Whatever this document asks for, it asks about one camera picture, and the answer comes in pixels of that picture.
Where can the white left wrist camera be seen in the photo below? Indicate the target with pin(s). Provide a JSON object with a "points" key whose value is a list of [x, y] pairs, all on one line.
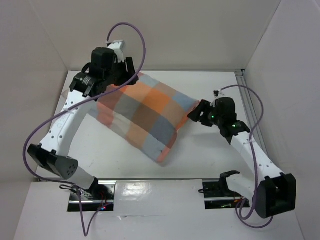
{"points": [[118, 47]]}

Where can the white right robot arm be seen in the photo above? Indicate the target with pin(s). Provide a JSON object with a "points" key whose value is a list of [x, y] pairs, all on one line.
{"points": [[272, 192]]}

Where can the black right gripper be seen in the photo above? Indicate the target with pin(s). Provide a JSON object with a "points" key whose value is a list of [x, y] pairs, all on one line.
{"points": [[204, 113]]}

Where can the aluminium rail frame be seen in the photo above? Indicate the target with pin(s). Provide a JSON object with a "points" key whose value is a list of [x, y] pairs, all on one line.
{"points": [[252, 113]]}

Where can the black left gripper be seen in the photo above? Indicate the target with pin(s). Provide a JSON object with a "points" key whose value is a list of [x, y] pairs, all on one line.
{"points": [[131, 69]]}

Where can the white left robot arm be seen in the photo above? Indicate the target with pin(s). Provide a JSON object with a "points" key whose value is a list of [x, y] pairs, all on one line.
{"points": [[52, 153]]}

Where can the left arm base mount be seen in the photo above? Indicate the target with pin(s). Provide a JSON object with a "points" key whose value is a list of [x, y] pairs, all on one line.
{"points": [[103, 202]]}

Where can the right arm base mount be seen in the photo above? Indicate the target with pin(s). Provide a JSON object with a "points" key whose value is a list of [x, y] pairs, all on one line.
{"points": [[217, 194]]}

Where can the orange grey checked pillowcase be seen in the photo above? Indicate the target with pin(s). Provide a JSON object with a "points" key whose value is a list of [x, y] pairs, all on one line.
{"points": [[148, 115]]}

